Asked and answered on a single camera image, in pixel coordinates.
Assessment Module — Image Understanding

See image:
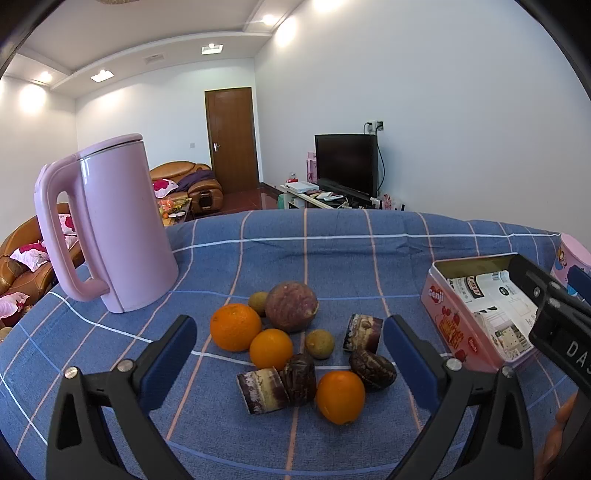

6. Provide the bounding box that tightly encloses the pink metal tin box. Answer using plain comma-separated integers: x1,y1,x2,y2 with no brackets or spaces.
422,253,547,372

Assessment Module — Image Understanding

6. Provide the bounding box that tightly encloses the brown leather armchair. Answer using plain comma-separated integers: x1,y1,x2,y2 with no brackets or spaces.
150,161,223,215

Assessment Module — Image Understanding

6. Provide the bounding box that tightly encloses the pink floral cushion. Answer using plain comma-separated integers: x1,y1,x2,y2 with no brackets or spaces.
152,178,178,199

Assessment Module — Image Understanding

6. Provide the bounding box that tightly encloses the coffee table with fruit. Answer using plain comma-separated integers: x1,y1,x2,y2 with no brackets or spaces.
157,196,191,227

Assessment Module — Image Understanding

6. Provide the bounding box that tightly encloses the black television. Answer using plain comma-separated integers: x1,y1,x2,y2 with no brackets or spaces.
315,134,379,197

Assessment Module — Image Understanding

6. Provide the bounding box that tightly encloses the medium orange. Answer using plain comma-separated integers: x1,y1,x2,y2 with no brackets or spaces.
249,329,294,371

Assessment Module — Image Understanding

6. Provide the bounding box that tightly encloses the wall power socket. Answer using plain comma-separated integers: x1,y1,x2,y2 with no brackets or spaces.
363,120,384,135

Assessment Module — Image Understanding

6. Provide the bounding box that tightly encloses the large orange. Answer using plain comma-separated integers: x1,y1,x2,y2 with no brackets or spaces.
209,303,263,352

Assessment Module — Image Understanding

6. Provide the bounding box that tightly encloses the purple passion fruit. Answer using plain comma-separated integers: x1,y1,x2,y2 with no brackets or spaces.
264,281,320,334

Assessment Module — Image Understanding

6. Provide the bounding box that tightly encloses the small brown longan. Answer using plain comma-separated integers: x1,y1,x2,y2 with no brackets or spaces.
249,291,269,317

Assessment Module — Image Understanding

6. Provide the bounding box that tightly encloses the dark brown water chestnut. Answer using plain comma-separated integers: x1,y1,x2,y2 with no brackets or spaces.
349,349,398,393

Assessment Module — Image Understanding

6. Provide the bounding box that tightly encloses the small front orange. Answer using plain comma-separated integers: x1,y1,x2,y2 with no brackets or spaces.
315,370,366,426

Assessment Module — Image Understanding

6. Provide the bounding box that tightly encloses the newspaper lining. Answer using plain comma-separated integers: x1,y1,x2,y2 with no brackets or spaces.
449,270,537,362

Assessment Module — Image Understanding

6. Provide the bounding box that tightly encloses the brown leather sofa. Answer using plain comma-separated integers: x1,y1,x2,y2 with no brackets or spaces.
1,216,57,327

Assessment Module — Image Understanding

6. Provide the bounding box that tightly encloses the brown wooden door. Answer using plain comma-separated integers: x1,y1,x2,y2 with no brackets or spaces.
204,87,259,195

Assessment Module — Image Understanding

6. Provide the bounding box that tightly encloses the pink electric kettle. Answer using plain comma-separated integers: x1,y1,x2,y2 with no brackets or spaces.
34,134,178,314

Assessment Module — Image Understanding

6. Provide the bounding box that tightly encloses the person hand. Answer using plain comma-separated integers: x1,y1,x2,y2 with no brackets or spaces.
534,393,578,480

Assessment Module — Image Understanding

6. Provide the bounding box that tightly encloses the white tv stand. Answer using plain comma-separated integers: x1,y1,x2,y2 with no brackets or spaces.
277,182,380,210

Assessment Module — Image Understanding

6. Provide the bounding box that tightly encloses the pink cartoon cup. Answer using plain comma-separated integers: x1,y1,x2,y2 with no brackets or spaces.
551,233,590,300

